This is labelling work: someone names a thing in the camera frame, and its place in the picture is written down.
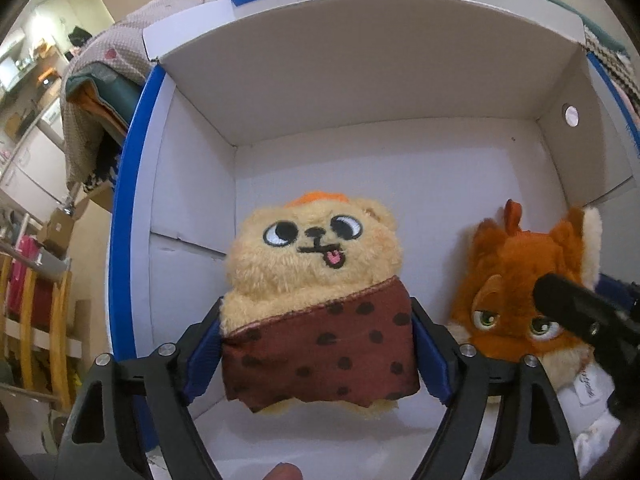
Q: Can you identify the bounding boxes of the orange fox plush toy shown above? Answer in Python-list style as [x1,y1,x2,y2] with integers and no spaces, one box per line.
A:
[447,200,620,474]

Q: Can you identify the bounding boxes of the yellow bear plush brown outfit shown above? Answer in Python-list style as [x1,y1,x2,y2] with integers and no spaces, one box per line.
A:
[220,192,420,414]

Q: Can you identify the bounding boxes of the person's thumb at bottom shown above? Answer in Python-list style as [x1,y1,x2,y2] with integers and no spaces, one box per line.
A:
[264,463,303,480]

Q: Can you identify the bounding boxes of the yellow wooden chair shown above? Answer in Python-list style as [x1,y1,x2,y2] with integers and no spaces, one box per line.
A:
[1,247,73,412]

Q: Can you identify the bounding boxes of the cardboard box on floor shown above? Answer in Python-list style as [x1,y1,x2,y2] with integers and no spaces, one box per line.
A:
[37,197,89,259]

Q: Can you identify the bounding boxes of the black white knitted blanket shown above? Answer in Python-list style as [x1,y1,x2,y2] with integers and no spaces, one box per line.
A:
[584,25,639,114]

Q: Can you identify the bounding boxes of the white kitchen cabinet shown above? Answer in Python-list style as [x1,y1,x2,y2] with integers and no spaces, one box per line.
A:
[1,107,68,221]

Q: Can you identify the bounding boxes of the white box blue tape edges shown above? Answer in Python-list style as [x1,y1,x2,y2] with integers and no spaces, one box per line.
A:
[108,0,639,359]

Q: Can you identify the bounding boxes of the green orange folded cushion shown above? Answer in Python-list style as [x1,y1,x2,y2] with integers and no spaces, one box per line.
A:
[65,62,142,144]

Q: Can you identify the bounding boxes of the beige waffle blanket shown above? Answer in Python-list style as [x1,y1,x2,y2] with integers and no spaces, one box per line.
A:
[61,0,216,192]

